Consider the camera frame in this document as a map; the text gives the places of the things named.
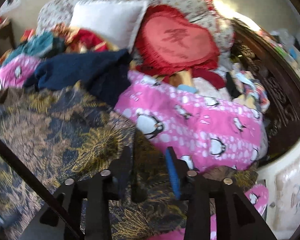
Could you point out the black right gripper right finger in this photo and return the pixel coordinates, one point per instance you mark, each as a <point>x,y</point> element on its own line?
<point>181,174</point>

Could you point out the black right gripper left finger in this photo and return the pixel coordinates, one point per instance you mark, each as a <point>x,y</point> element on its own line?
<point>120,174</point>

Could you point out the dark gold patterned garment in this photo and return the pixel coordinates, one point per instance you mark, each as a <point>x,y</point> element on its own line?
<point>72,139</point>

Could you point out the colourful clothes pile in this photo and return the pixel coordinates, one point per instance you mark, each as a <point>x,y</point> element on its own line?
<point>245,89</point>

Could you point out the pink penguin blanket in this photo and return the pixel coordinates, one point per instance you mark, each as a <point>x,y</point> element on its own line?
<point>197,127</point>

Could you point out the navy blue sweater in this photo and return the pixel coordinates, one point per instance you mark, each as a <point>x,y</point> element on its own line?
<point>103,74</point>

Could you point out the white ornate chair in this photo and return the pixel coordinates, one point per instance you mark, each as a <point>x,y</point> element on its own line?
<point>282,179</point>

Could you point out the red heart pillow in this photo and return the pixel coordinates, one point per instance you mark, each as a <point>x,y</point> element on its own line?
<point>169,43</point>

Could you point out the dark carved wooden headboard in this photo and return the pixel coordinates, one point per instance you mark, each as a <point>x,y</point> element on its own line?
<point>282,85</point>

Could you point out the teal knit sweater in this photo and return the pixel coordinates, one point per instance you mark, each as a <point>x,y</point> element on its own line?
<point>42,46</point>

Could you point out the white pillow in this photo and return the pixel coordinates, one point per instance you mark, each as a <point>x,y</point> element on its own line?
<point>117,22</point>

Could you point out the cluttered items on shelf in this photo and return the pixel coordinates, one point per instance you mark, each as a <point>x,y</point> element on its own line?
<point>285,45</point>

